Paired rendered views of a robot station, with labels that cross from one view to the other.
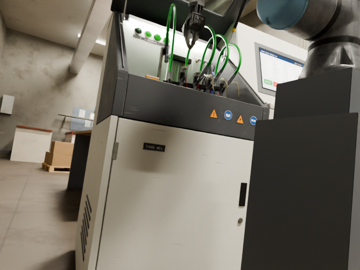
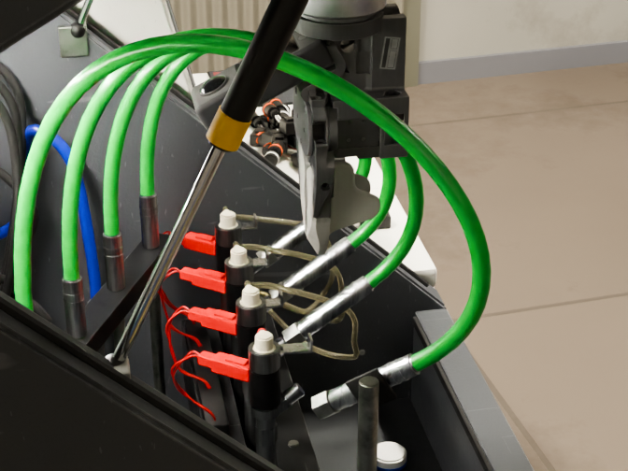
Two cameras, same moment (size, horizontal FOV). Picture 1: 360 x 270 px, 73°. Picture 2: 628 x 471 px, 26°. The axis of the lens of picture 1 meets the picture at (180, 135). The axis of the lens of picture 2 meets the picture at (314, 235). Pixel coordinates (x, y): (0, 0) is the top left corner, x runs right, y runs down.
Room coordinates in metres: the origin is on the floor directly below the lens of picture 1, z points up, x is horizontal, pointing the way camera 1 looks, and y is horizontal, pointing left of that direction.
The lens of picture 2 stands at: (0.94, 1.00, 1.75)
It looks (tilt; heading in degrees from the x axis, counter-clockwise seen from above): 27 degrees down; 283
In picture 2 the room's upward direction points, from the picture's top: straight up
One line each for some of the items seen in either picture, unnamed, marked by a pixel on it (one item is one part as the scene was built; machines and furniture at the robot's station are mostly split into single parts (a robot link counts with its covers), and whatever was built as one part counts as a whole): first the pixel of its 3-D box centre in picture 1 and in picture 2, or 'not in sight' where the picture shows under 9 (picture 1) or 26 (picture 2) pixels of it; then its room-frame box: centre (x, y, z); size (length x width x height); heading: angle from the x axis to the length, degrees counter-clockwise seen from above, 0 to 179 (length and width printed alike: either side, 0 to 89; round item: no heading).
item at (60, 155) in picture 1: (72, 157); not in sight; (5.61, 2.39, 0.32); 1.13 x 0.90 x 0.64; 120
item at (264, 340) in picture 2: not in sight; (264, 347); (1.20, 0.03, 1.12); 0.02 x 0.02 x 0.03
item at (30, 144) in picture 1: (34, 143); not in sight; (7.49, 4.42, 0.45); 2.57 x 0.82 x 0.91; 29
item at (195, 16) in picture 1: (195, 17); (346, 82); (1.14, 0.00, 1.36); 0.09 x 0.08 x 0.12; 24
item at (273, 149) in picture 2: not in sight; (288, 127); (1.36, -0.71, 1.01); 0.23 x 0.11 x 0.06; 114
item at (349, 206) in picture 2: (189, 38); (344, 209); (1.14, 0.01, 1.25); 0.06 x 0.03 x 0.09; 24
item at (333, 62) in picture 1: (332, 66); not in sight; (0.58, -0.35, 0.95); 0.15 x 0.15 x 0.10
